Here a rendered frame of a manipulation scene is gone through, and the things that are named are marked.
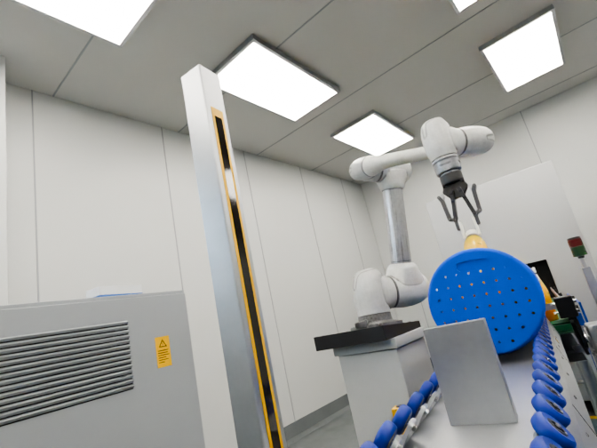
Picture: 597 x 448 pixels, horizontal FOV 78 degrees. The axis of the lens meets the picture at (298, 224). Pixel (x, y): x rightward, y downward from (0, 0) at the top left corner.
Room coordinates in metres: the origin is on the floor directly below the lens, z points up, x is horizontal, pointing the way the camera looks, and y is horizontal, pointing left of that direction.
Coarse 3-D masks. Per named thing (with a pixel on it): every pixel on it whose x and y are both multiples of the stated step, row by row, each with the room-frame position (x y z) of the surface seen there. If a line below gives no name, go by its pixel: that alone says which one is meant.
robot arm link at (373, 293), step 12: (360, 276) 1.76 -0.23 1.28; (372, 276) 1.75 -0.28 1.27; (384, 276) 1.78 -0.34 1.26; (360, 288) 1.75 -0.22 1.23; (372, 288) 1.73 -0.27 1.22; (384, 288) 1.75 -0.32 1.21; (360, 300) 1.75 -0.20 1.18; (372, 300) 1.73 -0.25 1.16; (384, 300) 1.75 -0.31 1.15; (396, 300) 1.79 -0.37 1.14; (360, 312) 1.77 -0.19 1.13; (372, 312) 1.73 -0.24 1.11; (384, 312) 1.74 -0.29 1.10
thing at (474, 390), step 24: (432, 336) 0.67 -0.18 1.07; (456, 336) 0.65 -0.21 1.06; (480, 336) 0.63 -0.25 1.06; (432, 360) 0.68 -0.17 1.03; (456, 360) 0.66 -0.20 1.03; (480, 360) 0.64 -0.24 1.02; (456, 384) 0.66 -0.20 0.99; (480, 384) 0.65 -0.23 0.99; (504, 384) 0.63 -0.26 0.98; (456, 408) 0.67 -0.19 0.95; (480, 408) 0.65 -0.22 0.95; (504, 408) 0.63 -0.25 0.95
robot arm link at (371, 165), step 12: (468, 132) 1.23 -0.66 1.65; (480, 132) 1.24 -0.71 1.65; (492, 132) 1.28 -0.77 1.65; (468, 144) 1.24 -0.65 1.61; (480, 144) 1.25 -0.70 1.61; (492, 144) 1.29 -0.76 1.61; (372, 156) 1.60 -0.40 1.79; (384, 156) 1.53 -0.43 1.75; (396, 156) 1.49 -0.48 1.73; (408, 156) 1.47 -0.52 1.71; (420, 156) 1.45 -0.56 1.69; (468, 156) 1.32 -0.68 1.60; (372, 168) 1.60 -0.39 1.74; (384, 168) 1.57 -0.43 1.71
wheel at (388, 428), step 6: (390, 420) 0.58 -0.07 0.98; (384, 426) 0.57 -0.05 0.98; (390, 426) 0.57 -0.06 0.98; (396, 426) 0.58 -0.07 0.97; (378, 432) 0.56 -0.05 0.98; (384, 432) 0.56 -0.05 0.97; (390, 432) 0.56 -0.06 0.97; (396, 432) 0.59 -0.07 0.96; (378, 438) 0.56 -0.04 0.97; (384, 438) 0.56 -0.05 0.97; (390, 438) 0.56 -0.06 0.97; (378, 444) 0.56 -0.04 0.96; (384, 444) 0.56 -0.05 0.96
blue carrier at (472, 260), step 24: (456, 264) 1.05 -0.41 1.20; (480, 264) 1.03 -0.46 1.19; (504, 264) 1.00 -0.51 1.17; (432, 288) 1.10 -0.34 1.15; (456, 288) 1.06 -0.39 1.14; (480, 288) 1.03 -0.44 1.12; (504, 288) 1.01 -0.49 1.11; (528, 288) 0.98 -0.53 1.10; (432, 312) 1.11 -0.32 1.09; (456, 312) 1.07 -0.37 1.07; (480, 312) 1.04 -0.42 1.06; (504, 312) 1.02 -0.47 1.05; (528, 312) 0.99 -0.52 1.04; (504, 336) 1.03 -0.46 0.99; (528, 336) 1.00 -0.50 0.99
